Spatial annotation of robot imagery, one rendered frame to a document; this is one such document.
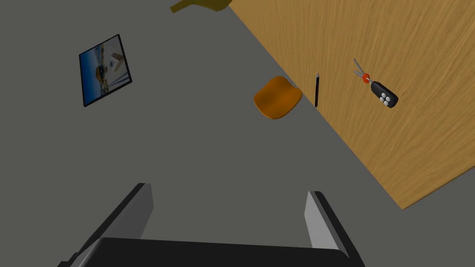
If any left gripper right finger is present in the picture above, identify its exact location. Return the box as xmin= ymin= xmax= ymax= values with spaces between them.
xmin=304 ymin=191 xmax=358 ymax=258

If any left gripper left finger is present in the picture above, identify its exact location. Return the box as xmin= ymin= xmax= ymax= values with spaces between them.
xmin=76 ymin=182 xmax=154 ymax=256

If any wooden table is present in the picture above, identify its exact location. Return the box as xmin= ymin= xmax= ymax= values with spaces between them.
xmin=227 ymin=0 xmax=475 ymax=211

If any orange chair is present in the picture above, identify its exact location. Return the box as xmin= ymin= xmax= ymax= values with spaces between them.
xmin=253 ymin=76 xmax=303 ymax=120

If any black key fob with keys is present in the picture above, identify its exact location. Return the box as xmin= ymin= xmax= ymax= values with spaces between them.
xmin=352 ymin=58 xmax=399 ymax=109

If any framed picture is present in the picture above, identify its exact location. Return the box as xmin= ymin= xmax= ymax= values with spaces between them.
xmin=78 ymin=33 xmax=133 ymax=108

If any olive yellow chair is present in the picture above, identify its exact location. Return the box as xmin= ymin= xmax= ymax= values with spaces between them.
xmin=169 ymin=0 xmax=234 ymax=14

